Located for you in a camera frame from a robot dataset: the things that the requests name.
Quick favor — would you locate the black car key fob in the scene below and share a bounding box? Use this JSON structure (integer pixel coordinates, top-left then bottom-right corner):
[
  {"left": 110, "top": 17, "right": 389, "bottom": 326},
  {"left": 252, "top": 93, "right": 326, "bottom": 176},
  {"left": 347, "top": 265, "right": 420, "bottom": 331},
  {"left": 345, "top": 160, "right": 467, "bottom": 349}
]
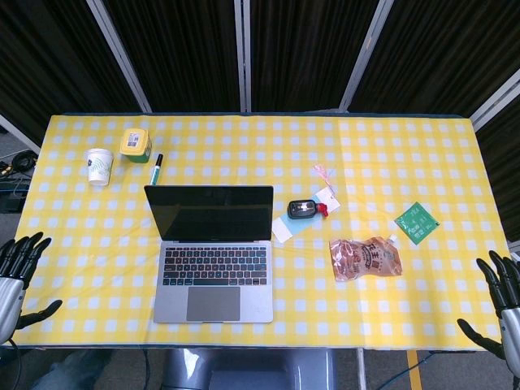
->
[{"left": 286, "top": 199, "right": 316, "bottom": 219}]

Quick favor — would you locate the white table leg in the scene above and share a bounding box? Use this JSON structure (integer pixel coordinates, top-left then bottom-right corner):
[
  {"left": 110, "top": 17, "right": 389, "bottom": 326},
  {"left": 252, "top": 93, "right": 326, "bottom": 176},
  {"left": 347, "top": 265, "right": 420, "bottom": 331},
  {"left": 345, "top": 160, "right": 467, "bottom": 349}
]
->
[{"left": 355, "top": 348, "right": 368, "bottom": 390}]

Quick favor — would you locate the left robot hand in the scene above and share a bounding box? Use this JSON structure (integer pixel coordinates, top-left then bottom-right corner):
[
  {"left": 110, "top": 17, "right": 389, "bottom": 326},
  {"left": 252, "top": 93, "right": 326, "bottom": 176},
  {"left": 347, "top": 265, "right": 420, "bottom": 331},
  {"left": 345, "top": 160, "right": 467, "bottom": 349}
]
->
[{"left": 0, "top": 232, "right": 64, "bottom": 345}]

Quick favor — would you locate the green sachet packet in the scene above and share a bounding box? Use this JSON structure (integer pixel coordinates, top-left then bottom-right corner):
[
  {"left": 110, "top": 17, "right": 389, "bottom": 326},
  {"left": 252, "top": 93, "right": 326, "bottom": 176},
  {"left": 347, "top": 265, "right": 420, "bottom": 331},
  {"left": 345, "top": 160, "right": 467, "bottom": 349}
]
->
[{"left": 393, "top": 201, "right": 441, "bottom": 247}]

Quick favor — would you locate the white paper cup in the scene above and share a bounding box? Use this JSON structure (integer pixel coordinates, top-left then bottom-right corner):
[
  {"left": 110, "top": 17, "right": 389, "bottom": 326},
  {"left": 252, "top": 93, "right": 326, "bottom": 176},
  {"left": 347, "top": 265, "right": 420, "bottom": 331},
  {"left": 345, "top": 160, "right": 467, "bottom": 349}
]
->
[{"left": 84, "top": 147, "right": 114, "bottom": 188}]

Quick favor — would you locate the black folding screen partition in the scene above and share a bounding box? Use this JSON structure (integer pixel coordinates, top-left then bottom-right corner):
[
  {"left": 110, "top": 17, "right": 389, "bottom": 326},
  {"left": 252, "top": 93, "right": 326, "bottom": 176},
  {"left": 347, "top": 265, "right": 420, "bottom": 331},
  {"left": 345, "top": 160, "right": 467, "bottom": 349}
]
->
[{"left": 0, "top": 0, "right": 520, "bottom": 245}]

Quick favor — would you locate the yellow lidded container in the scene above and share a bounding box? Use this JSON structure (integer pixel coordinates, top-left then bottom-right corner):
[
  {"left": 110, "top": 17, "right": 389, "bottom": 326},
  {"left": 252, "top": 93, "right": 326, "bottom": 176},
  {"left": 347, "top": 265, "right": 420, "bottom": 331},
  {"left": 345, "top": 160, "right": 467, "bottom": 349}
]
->
[{"left": 119, "top": 128, "right": 154, "bottom": 165}]

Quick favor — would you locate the yellow checkered tablecloth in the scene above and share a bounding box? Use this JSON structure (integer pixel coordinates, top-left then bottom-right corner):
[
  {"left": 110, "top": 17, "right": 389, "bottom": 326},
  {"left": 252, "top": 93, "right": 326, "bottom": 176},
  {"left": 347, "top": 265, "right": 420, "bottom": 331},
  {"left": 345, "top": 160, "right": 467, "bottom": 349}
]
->
[{"left": 0, "top": 113, "right": 520, "bottom": 351}]

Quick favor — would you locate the orange snack pouch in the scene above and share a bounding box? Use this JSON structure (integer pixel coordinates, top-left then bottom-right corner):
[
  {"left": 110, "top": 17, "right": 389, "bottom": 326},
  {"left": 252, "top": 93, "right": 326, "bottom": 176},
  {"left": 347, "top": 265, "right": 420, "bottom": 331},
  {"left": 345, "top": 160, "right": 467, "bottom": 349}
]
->
[{"left": 328, "top": 233, "right": 404, "bottom": 283}]

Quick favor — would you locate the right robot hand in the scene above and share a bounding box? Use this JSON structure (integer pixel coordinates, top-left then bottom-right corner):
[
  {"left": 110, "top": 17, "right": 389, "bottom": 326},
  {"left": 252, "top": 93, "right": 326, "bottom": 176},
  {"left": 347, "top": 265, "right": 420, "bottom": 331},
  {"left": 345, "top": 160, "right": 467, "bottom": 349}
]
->
[{"left": 456, "top": 249, "right": 520, "bottom": 369}]

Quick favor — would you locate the black cables bundle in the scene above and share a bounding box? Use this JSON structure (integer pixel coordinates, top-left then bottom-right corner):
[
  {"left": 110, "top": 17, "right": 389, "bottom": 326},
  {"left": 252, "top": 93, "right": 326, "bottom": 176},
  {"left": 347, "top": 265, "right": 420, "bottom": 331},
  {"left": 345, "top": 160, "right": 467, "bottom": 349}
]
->
[{"left": 0, "top": 148, "right": 41, "bottom": 180}]

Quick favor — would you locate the green white marker pen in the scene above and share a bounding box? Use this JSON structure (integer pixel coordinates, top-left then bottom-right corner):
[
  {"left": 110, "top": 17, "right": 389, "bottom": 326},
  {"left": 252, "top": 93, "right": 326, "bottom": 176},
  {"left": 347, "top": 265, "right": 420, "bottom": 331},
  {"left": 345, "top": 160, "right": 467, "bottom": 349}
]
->
[{"left": 149, "top": 153, "right": 165, "bottom": 186}]

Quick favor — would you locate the grey laptop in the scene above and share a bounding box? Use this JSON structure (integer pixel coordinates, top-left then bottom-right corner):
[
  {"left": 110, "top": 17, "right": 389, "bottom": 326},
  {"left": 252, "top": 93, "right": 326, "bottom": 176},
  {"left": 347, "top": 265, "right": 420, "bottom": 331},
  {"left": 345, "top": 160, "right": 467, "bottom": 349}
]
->
[{"left": 143, "top": 184, "right": 275, "bottom": 325}]

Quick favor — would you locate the white blue bookmark card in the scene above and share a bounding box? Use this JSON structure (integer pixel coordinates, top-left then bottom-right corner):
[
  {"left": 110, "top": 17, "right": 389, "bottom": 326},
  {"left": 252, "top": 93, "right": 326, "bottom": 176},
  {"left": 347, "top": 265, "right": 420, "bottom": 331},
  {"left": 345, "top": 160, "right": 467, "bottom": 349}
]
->
[{"left": 271, "top": 188, "right": 340, "bottom": 245}]

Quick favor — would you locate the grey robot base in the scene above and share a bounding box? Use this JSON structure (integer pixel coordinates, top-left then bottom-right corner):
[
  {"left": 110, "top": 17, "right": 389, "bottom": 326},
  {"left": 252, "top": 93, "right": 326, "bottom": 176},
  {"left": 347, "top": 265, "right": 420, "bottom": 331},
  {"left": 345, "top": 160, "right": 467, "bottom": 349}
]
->
[{"left": 160, "top": 348, "right": 337, "bottom": 390}]

